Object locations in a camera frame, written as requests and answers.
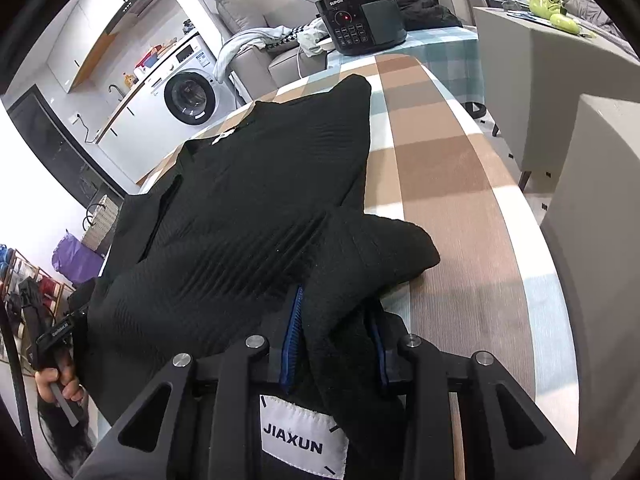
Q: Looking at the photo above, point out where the black textured sweater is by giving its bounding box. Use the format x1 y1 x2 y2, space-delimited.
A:
67 72 443 480

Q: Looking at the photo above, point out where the person's left hand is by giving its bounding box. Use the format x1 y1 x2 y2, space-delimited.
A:
35 350 86 404

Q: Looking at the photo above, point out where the wooden shelf rack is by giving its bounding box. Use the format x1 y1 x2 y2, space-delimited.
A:
1 244 74 367

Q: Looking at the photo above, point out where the purple bag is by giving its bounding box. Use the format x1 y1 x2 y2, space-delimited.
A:
51 232 103 285

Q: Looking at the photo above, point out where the woven laundry basket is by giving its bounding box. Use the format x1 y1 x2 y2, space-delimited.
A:
81 195 119 256

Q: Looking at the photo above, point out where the checkered tablecloth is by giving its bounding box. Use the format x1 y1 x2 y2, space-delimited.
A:
136 52 580 453

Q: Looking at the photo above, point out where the white kitchen cabinet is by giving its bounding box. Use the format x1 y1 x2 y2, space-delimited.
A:
98 84 177 183

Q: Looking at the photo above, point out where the grey sofa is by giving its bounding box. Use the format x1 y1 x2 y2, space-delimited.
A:
214 0 331 104

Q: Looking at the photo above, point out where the white washing machine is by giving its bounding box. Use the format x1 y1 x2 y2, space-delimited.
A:
134 34 246 136

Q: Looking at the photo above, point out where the small checkered side table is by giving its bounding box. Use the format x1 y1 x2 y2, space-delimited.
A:
324 24 490 122

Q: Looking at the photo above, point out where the white blanket on sofa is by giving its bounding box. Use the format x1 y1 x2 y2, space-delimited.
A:
214 26 292 82

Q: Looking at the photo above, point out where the grey bedside cabinet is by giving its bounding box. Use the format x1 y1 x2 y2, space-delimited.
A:
474 8 639 188

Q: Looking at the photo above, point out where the black electric pressure cooker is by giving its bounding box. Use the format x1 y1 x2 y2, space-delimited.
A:
314 0 407 56

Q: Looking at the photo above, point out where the green plush toy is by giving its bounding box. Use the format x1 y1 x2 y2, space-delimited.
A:
528 0 580 36

